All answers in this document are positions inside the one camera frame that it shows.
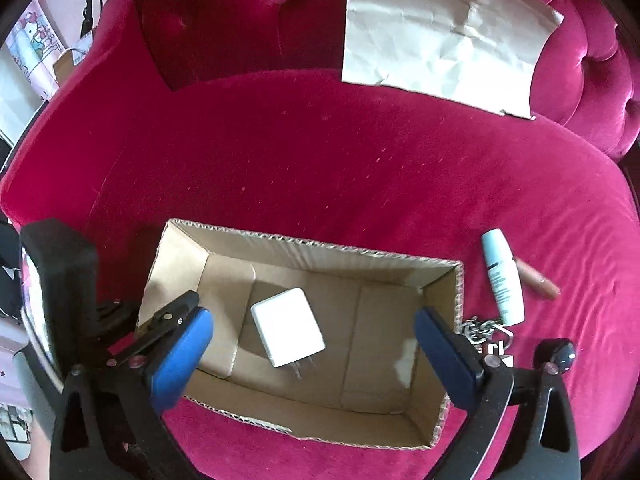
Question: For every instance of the black clothing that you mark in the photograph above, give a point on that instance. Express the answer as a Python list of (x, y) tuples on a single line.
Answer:
[(7, 265)]

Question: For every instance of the cartoon wall poster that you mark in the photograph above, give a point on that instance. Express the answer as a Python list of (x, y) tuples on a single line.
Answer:
[(35, 42)]

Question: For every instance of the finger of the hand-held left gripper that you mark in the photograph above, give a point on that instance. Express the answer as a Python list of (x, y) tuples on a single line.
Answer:
[(167, 316)]

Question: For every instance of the brown pink lipstick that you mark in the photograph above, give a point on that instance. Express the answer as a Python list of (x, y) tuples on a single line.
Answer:
[(539, 282)]

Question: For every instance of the person's left forearm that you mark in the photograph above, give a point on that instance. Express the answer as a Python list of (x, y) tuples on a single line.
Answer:
[(37, 457)]

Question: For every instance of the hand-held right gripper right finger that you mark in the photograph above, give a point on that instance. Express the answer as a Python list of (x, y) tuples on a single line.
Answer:
[(450, 360)]

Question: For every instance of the small brown cardboard box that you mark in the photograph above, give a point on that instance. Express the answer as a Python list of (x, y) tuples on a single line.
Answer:
[(67, 65)]

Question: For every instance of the white plug charger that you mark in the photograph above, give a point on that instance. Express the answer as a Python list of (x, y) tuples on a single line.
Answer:
[(287, 325)]

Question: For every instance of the black round jar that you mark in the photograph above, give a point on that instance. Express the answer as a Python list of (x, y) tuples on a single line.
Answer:
[(565, 354)]

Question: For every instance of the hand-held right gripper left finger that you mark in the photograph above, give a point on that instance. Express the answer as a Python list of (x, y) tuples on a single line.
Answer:
[(181, 355)]

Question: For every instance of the white and blue tube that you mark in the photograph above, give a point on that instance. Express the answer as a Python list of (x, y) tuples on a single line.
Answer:
[(501, 280)]

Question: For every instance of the pink velvet sofa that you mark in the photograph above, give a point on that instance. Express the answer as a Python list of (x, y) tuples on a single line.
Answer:
[(320, 160)]

